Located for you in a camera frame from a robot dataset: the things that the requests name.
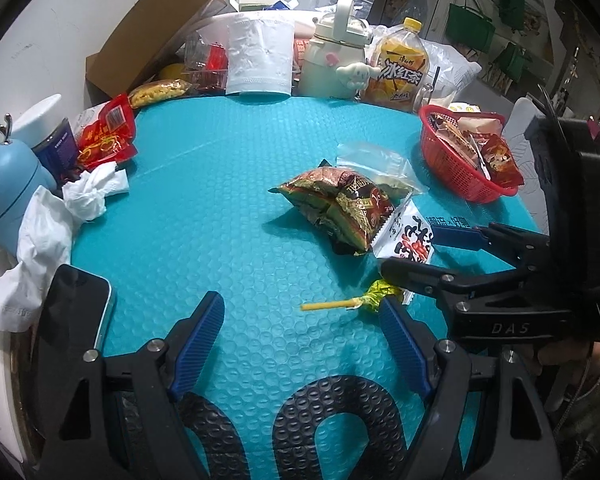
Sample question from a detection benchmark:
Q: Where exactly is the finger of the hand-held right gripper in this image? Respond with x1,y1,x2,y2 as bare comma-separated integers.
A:
432,222,553,267
380,256,554,312

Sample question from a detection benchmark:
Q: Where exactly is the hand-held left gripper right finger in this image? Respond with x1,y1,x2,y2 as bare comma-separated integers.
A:
377,296,563,480

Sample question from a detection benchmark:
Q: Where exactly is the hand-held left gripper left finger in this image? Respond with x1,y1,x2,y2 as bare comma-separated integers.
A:
47,291,226,480

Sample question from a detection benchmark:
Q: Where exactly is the white snack packet black print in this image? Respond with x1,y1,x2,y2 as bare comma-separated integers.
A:
372,197,436,306

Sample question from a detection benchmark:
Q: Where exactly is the green lollipop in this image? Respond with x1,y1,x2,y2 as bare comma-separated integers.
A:
300,280,411,313

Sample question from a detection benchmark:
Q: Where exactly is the red plastic basket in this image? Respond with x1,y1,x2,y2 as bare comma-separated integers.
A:
419,104,526,204

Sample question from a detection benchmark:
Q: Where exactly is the green brown snack packet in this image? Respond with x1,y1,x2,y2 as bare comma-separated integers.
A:
269,165,396,256

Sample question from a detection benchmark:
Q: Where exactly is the clear zip bag with crumbs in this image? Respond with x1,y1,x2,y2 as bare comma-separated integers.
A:
336,141,431,196

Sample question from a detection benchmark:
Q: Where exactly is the person's right forearm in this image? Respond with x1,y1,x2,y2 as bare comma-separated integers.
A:
550,355,600,480

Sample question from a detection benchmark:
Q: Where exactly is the person's right hand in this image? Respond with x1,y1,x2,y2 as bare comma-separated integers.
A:
530,340,600,378

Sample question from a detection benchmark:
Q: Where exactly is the black smartphone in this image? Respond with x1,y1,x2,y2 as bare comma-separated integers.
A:
30,262,116,361

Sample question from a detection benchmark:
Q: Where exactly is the teal bubble mat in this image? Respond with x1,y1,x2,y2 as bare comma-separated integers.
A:
70,95,548,480

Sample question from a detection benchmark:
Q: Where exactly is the glass cup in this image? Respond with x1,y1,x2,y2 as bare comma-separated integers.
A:
415,67,456,111

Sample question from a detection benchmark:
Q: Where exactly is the small green tote bag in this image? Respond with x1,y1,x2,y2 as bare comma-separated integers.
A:
497,42,528,83

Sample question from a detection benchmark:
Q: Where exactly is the crumpled clear plastic bag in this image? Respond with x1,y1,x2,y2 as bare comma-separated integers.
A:
425,40,482,103

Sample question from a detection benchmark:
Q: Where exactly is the iced tea bottle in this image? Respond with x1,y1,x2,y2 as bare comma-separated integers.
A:
362,16,435,113

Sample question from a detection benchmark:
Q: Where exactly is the small crumpled white tissue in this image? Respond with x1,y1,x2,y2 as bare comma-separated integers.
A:
62,161,130,221

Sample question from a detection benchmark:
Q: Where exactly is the large crumpled white tissue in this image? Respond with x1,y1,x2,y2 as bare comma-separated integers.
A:
0,185,78,333

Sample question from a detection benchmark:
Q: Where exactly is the white rounded appliance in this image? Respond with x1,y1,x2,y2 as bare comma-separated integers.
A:
0,325,41,466

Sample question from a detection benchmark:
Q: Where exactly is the wide green tote bag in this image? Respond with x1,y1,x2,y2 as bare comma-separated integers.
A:
447,4,496,53

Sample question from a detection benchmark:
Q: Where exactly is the high hanging green tote bag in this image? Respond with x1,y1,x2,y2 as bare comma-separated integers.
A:
495,0,526,31

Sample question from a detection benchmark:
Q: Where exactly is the cream bottle with plush hand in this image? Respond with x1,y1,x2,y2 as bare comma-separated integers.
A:
297,0,381,98

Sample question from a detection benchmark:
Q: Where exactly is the red candy bag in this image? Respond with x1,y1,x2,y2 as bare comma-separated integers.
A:
75,94,138,171

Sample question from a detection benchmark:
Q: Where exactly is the blue deer humidifier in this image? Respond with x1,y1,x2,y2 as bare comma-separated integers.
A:
0,114,61,256

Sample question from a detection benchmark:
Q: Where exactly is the yellow snack bag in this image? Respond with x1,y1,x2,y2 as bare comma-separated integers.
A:
129,78,193,109

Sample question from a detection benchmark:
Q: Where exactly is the dark blue white cup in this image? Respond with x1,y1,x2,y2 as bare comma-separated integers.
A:
11,94,81,186

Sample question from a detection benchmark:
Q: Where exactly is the wrapped paper towel roll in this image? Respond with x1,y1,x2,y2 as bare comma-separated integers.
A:
225,15,296,96

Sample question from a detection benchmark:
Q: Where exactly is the clear box with red contents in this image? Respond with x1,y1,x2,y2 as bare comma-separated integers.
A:
185,35,230,93

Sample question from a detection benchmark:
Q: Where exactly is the cardboard box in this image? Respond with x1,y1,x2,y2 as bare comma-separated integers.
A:
86,0,228,106

